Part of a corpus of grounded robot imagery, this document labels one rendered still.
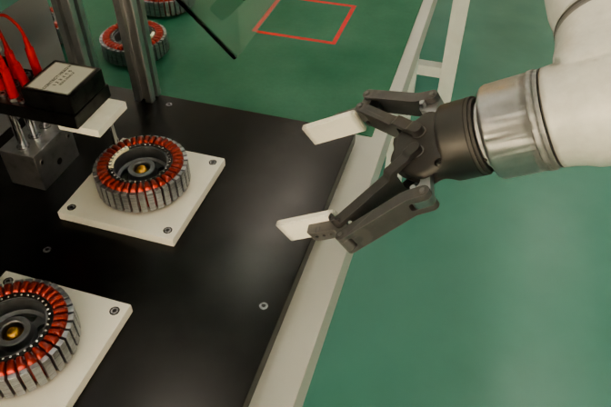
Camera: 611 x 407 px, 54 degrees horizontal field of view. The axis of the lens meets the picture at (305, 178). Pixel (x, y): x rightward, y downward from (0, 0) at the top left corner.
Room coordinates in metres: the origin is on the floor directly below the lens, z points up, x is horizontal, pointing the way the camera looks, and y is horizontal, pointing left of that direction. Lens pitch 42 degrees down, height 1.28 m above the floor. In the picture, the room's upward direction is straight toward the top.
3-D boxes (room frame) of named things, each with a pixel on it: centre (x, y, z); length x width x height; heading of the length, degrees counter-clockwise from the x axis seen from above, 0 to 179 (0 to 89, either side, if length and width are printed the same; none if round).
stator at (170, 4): (1.11, 0.27, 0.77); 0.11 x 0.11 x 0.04
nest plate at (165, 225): (0.55, 0.20, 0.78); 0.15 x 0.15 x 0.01; 73
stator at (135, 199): (0.55, 0.20, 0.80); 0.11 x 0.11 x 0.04
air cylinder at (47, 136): (0.60, 0.34, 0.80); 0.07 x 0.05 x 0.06; 163
